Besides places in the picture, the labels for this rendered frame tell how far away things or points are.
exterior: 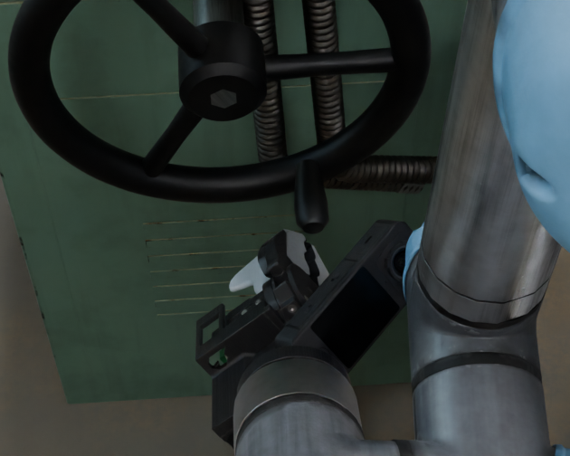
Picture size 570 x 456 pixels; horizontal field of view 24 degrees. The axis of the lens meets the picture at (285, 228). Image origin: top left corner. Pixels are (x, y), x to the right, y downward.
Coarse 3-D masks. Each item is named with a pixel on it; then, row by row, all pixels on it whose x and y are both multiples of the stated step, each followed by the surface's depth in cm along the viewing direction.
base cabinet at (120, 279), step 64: (128, 0) 109; (192, 0) 110; (448, 0) 112; (0, 64) 114; (64, 64) 115; (128, 64) 115; (448, 64) 118; (0, 128) 121; (128, 128) 122; (64, 192) 130; (128, 192) 130; (384, 192) 133; (64, 256) 139; (128, 256) 140; (192, 256) 140; (256, 256) 141; (320, 256) 142; (64, 320) 150; (128, 320) 150; (192, 320) 151; (64, 384) 162; (128, 384) 163; (192, 384) 164
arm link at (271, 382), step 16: (272, 368) 77; (288, 368) 76; (304, 368) 76; (320, 368) 77; (256, 384) 76; (272, 384) 75; (288, 384) 75; (304, 384) 75; (320, 384) 75; (336, 384) 76; (240, 400) 77; (256, 400) 75; (336, 400) 74; (352, 400) 77; (240, 416) 76
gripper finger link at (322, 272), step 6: (306, 246) 97; (312, 246) 96; (306, 252) 96; (312, 252) 96; (306, 258) 96; (312, 258) 95; (318, 258) 96; (312, 264) 94; (318, 264) 95; (312, 270) 94; (318, 270) 94; (324, 270) 95; (312, 276) 94; (318, 276) 93; (324, 276) 94; (318, 282) 92
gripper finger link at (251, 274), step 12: (288, 240) 92; (300, 240) 95; (288, 252) 90; (300, 252) 92; (252, 264) 94; (300, 264) 90; (240, 276) 94; (252, 276) 93; (264, 276) 91; (240, 288) 93
